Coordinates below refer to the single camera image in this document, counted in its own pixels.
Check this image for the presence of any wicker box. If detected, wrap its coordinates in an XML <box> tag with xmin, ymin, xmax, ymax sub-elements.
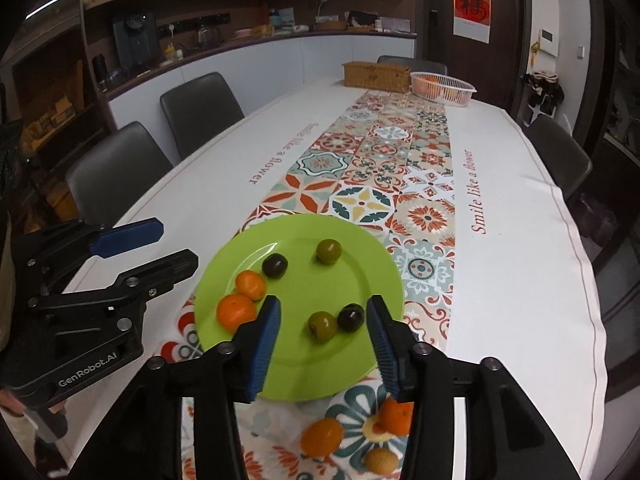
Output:
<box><xmin>342</xmin><ymin>61</ymin><xmax>412</xmax><ymax>93</ymax></box>

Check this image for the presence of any green plate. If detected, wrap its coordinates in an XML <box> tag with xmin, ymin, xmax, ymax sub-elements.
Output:
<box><xmin>193</xmin><ymin>214</ymin><xmax>406</xmax><ymax>402</ymax></box>

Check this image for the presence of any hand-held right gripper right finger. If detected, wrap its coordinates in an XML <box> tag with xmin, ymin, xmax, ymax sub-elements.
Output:
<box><xmin>367</xmin><ymin>296</ymin><xmax>576</xmax><ymax>480</ymax></box>

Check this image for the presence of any large orange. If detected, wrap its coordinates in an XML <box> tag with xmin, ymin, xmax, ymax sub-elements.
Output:
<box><xmin>216</xmin><ymin>294</ymin><xmax>257</xmax><ymax>333</ymax></box>

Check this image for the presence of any dark purple plum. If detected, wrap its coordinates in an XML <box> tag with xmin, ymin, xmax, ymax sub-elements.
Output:
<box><xmin>263</xmin><ymin>253</ymin><xmax>289</xmax><ymax>279</ymax></box>
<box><xmin>337</xmin><ymin>303</ymin><xmax>366</xmax><ymax>333</ymax></box>

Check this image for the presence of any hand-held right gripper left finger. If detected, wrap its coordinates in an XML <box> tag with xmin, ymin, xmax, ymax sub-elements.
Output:
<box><xmin>67</xmin><ymin>295</ymin><xmax>282</xmax><ymax>480</ymax></box>

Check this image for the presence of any white kitchen counter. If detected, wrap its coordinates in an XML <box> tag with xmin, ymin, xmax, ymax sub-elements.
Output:
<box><xmin>105</xmin><ymin>30</ymin><xmax>418</xmax><ymax>126</ymax></box>

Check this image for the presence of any glass kettle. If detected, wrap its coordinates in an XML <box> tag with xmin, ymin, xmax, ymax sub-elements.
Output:
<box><xmin>195</xmin><ymin>16</ymin><xmax>221</xmax><ymax>46</ymax></box>

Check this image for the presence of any white plastic basket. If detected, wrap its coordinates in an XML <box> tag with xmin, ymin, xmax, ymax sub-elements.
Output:
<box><xmin>410</xmin><ymin>72</ymin><xmax>477</xmax><ymax>108</ymax></box>

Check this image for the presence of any tan longan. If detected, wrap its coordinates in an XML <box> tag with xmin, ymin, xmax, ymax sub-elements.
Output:
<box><xmin>363</xmin><ymin>447</ymin><xmax>401</xmax><ymax>473</ymax></box>

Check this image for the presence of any white intercom panel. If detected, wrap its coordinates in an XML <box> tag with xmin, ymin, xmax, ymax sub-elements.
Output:
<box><xmin>536</xmin><ymin>27</ymin><xmax>561</xmax><ymax>57</ymax></box>

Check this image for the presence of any black and white bag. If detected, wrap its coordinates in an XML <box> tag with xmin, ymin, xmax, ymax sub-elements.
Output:
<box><xmin>520</xmin><ymin>71</ymin><xmax>565</xmax><ymax>126</ymax></box>

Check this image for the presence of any red and white wall calendar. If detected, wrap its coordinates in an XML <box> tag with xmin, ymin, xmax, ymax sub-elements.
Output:
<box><xmin>452</xmin><ymin>0</ymin><xmax>493</xmax><ymax>44</ymax></box>

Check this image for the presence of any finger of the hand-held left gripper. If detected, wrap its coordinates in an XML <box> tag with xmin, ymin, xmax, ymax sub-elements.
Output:
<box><xmin>30</xmin><ymin>248</ymin><xmax>199</xmax><ymax>311</ymax></box>
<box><xmin>22</xmin><ymin>217</ymin><xmax>165</xmax><ymax>281</ymax></box>

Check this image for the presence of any glass display cabinet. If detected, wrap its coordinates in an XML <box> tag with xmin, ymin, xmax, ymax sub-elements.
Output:
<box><xmin>10</xmin><ymin>45</ymin><xmax>108</xmax><ymax>221</ymax></box>

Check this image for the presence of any black cup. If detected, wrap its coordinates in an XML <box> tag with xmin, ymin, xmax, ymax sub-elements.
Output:
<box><xmin>91</xmin><ymin>54</ymin><xmax>108</xmax><ymax>91</ymax></box>

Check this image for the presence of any black coffee machine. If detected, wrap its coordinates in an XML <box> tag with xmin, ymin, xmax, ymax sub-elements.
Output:
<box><xmin>112</xmin><ymin>11</ymin><xmax>158</xmax><ymax>73</ymax></box>

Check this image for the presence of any patterned table runner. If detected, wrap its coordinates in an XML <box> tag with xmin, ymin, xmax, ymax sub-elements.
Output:
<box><xmin>160</xmin><ymin>87</ymin><xmax>458</xmax><ymax>480</ymax></box>

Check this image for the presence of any dark wooden door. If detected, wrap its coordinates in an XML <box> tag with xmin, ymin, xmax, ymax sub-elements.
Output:
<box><xmin>425</xmin><ymin>0</ymin><xmax>531</xmax><ymax>111</ymax></box>

